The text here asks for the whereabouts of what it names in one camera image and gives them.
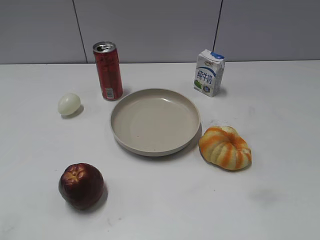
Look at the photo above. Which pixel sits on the dark red apple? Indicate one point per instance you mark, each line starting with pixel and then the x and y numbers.
pixel 81 185

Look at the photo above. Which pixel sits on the orange white striped pumpkin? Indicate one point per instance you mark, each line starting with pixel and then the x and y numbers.
pixel 224 147

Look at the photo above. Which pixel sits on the beige round plate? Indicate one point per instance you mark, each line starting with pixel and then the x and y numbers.
pixel 155 122

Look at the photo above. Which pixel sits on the white egg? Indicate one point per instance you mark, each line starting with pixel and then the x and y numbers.
pixel 68 104

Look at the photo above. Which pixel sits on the red drink can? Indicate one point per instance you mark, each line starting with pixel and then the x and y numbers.
pixel 108 69

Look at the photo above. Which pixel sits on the white milk carton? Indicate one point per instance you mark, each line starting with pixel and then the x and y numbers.
pixel 209 73

